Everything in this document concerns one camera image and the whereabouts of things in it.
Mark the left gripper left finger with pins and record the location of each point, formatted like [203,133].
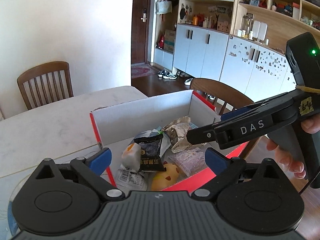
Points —
[95,173]

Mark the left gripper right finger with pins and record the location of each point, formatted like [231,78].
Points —
[227,171]

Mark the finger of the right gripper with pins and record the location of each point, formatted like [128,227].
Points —
[203,134]
[258,111]

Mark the yellow spotted toy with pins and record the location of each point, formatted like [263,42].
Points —
[167,178]

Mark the person right hand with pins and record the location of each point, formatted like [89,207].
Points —
[285,159]

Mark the pink snack packet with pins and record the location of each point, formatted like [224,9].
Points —
[189,161]

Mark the gold foil snack bag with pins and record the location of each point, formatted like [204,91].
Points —
[177,132]

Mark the near wooden chair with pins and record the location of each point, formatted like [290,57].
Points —
[226,98]

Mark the wooden chair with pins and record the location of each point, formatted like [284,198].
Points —
[226,98]
[44,84]

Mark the white round bun toy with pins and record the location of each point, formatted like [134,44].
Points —
[131,157]

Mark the white printed snack wrapper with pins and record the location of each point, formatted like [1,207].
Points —
[131,178]

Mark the red white cardboard box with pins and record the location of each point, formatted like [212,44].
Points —
[116,126]

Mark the black seaweed snack packet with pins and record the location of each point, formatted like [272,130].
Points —
[150,159]

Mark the pair of sneakers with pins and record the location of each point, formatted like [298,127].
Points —
[167,75]

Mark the red patterned doormat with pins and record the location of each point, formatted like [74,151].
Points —
[141,70]

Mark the far wooden chair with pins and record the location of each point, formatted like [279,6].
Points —
[44,84]

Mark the white hanging bag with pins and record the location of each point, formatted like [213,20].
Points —
[163,7]

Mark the dark wooden door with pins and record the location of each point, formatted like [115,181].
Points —
[139,30]

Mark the white wall cabinet unit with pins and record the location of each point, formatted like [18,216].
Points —
[240,43]

